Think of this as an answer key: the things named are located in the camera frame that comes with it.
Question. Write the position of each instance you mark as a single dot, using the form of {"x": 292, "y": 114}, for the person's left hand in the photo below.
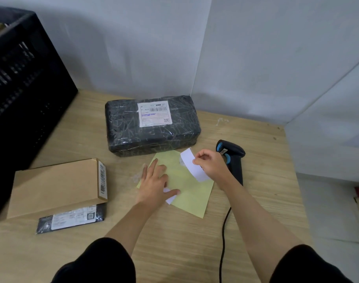
{"x": 154, "y": 185}

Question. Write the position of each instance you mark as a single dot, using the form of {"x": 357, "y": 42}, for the person's right hand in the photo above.
{"x": 216, "y": 167}

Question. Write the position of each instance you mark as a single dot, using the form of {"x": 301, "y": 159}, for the black blue barcode scanner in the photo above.
{"x": 237, "y": 167}

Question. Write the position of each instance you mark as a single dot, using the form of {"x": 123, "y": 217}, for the white label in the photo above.
{"x": 194, "y": 167}
{"x": 170, "y": 198}

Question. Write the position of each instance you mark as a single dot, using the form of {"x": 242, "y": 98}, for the yellow sticker backing sheet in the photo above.
{"x": 191, "y": 194}

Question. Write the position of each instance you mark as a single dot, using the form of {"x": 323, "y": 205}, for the large black parcel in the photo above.
{"x": 179, "y": 135}

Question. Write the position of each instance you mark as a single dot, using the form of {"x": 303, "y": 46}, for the small black parcel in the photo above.
{"x": 70, "y": 219}

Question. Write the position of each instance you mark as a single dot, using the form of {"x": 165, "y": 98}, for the black plastic crate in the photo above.
{"x": 29, "y": 100}

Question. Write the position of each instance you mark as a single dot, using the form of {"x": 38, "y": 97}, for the person's left forearm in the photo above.
{"x": 129, "y": 224}

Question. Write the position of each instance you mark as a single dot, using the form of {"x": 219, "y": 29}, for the person's right forearm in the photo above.
{"x": 256, "y": 226}

